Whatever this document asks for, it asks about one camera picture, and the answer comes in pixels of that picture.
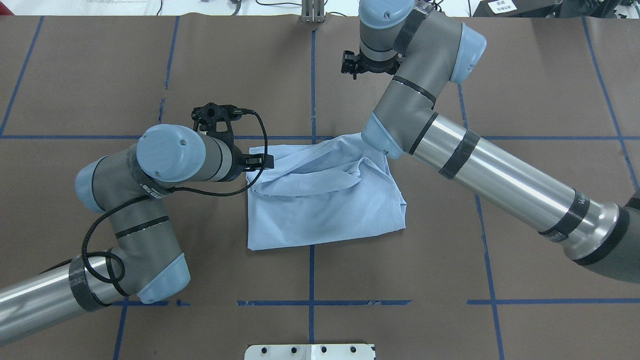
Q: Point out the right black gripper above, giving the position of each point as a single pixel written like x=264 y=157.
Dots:
x=372 y=65

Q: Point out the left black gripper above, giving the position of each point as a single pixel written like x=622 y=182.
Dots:
x=238 y=164

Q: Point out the light blue t-shirt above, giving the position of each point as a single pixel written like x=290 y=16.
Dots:
x=340 y=189

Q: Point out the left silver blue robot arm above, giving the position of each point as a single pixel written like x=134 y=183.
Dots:
x=132 y=247

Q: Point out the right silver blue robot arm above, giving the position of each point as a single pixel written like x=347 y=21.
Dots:
x=517 y=111

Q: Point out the black box with label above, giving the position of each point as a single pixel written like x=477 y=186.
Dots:
x=516 y=8

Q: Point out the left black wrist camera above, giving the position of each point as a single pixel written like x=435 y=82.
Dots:
x=215 y=120

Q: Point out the aluminium frame post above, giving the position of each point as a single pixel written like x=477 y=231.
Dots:
x=313 y=11

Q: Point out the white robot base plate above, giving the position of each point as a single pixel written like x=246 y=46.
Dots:
x=327 y=351

